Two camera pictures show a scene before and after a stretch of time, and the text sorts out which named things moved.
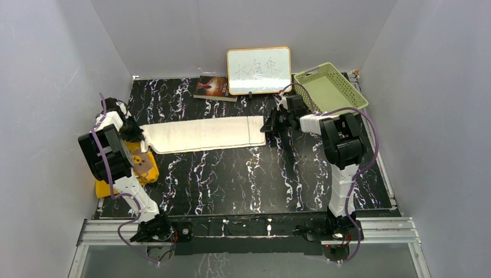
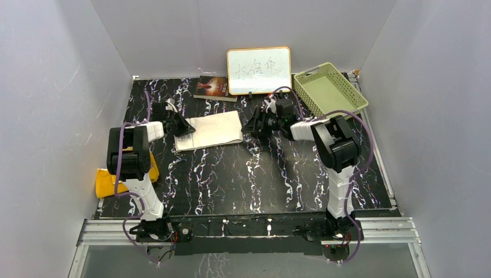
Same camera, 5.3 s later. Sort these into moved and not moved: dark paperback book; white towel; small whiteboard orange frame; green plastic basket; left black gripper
Moved: left black gripper; white towel
Not moved: green plastic basket; dark paperback book; small whiteboard orange frame
